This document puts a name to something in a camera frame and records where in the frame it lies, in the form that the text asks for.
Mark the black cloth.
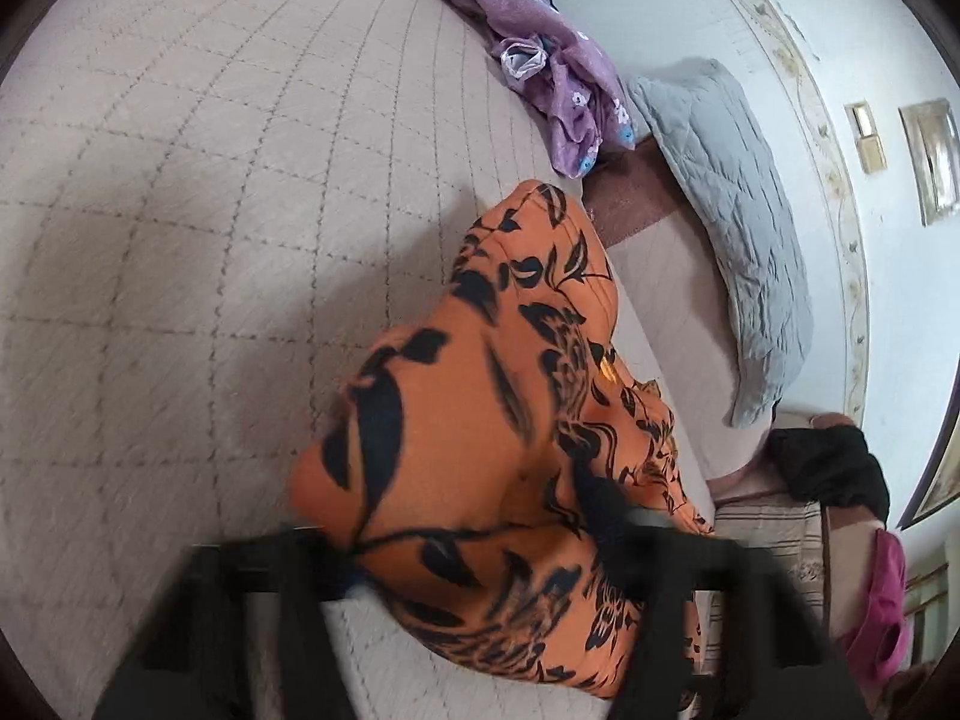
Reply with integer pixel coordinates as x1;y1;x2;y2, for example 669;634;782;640
765;424;891;530

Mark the striped floral sofa cushion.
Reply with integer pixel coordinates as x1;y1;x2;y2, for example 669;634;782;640
705;499;848;691

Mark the framed painting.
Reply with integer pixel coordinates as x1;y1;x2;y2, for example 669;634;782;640
896;420;960;532

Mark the orange black floral garment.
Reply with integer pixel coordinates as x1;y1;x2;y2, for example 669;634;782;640
289;180;713;706

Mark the pink bolster cushion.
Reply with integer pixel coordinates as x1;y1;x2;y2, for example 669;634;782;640
583;142;773;503

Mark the pink cloth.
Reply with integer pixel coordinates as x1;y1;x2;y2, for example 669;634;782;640
840;529;912;698

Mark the grey quilted pillow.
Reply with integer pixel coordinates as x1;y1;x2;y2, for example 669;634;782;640
626;58;815;428

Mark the framed wall plaque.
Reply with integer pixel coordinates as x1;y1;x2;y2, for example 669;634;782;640
898;97;960;227

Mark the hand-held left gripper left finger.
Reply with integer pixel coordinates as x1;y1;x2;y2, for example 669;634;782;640
94;529;368;720

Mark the purple floral garment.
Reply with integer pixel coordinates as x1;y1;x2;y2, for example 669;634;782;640
382;0;635;179

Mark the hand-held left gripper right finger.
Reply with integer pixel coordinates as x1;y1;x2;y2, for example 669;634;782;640
577;476;901;720

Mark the brown sofa frame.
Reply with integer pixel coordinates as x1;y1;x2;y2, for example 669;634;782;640
821;510;880;635

